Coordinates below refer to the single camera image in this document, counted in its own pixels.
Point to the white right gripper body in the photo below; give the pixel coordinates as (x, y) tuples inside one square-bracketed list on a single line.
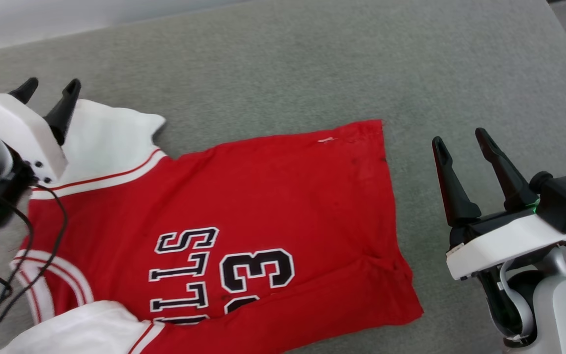
[(504, 246)]

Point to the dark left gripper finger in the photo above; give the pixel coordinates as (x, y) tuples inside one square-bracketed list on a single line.
[(63, 113), (25, 91)]

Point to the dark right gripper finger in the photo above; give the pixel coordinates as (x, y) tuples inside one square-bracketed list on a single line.
[(452, 187), (506, 172)]

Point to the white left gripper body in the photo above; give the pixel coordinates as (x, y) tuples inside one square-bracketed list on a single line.
[(22, 132)]

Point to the red white basketball jersey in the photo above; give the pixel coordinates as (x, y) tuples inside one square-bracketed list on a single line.
[(273, 216)]

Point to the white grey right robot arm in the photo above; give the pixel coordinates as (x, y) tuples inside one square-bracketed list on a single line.
[(563, 314)]

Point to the grey fabric sofa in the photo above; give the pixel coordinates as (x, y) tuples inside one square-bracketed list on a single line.
[(288, 64)]

